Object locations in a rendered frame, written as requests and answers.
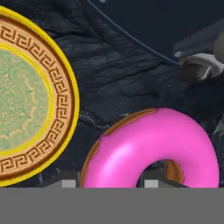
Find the grey rounded fixture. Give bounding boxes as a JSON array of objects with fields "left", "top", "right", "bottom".
[{"left": 173, "top": 19, "right": 224, "bottom": 83}]

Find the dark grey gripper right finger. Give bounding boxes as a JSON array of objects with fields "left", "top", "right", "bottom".
[{"left": 136, "top": 170, "right": 189, "bottom": 189}]

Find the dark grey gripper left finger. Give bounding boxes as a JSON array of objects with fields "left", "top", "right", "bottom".
[{"left": 43, "top": 170, "right": 81, "bottom": 189}]

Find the yellow rimmed patterned plate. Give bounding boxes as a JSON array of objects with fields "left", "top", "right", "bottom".
[{"left": 0, "top": 5, "right": 81, "bottom": 187}]

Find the pink glazed donut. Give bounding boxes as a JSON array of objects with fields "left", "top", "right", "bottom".
[{"left": 79, "top": 107, "right": 221, "bottom": 189}]

